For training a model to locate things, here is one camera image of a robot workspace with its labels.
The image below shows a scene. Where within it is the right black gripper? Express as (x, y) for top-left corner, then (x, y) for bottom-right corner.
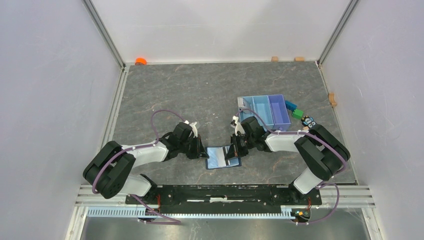
(226, 133), (256, 160)

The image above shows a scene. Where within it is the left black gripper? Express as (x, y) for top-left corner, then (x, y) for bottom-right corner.
(178, 134), (209, 160)

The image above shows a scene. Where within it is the grey credit card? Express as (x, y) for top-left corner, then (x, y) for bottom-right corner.
(222, 146), (231, 166)

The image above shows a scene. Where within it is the blue card holder wallet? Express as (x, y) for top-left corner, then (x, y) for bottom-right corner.
(205, 146), (242, 170)

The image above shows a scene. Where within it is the blue purple three-bin tray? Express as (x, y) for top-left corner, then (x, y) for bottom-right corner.
(237, 94), (291, 132)

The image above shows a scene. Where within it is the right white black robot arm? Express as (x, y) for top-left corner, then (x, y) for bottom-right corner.
(223, 116), (351, 204)

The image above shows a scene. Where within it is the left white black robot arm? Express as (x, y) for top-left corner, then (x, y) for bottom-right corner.
(82, 121), (209, 204)

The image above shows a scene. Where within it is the blue toy brick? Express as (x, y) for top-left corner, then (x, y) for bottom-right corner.
(285, 100), (297, 112)

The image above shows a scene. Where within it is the green toy brick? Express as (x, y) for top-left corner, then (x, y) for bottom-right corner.
(292, 108), (304, 120)

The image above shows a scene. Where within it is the black owl pattern block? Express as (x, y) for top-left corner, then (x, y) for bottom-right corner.
(300, 115), (317, 129)

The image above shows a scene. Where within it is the orange round cap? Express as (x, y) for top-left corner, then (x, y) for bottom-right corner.
(134, 57), (147, 65)

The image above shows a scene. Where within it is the curved wooden piece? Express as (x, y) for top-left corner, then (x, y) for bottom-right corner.
(328, 92), (338, 108)

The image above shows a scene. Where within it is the small wooden block right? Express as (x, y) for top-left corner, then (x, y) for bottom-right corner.
(294, 56), (305, 62)

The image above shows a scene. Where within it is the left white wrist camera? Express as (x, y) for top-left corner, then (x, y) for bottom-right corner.
(184, 120), (198, 138)

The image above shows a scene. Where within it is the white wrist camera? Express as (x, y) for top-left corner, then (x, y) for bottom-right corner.
(230, 115), (245, 136)
(184, 120), (198, 138)

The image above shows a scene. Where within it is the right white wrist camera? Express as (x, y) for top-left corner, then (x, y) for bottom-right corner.
(230, 115), (245, 136)

